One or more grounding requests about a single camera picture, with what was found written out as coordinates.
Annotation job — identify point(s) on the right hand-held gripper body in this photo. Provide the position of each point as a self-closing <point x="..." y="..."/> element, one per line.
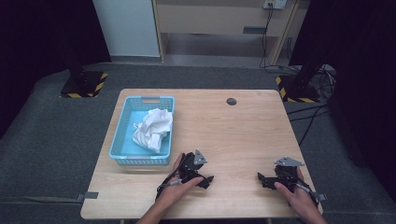
<point x="286" y="175"/>

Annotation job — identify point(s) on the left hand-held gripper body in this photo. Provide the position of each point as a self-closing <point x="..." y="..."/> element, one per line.
<point x="190" y="168"/>

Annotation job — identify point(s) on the white cloth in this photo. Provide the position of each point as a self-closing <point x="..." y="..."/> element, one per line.
<point x="152" y="129"/>

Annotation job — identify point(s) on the blue plastic basket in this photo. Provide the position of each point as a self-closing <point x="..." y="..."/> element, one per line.
<point x="137" y="149"/>

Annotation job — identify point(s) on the person's right hand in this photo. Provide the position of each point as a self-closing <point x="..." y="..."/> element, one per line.
<point x="300" y="200"/>

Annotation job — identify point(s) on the person's left hand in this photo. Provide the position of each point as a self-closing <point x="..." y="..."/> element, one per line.
<point x="174" y="193"/>

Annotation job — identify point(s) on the grey tape piece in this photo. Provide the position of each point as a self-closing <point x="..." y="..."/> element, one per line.
<point x="322" y="197"/>

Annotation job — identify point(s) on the black stand with striped base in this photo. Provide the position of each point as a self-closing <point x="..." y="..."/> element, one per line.
<point x="82" y="84"/>
<point x="300" y="90"/>

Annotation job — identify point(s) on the dark curtain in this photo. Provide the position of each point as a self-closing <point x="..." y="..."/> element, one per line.
<point x="40" y="37"/>
<point x="364" y="77"/>

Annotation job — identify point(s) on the grey cabinet label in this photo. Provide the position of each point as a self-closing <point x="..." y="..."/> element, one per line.
<point x="254" y="30"/>

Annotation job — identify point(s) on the light wooden cabinet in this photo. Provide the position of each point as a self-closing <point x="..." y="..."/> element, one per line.
<point x="218" y="18"/>

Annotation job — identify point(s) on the white panel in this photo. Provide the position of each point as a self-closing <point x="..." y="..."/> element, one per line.
<point x="127" y="28"/>

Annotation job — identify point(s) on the white power socket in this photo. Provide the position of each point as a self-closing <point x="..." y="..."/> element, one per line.
<point x="275" y="3"/>

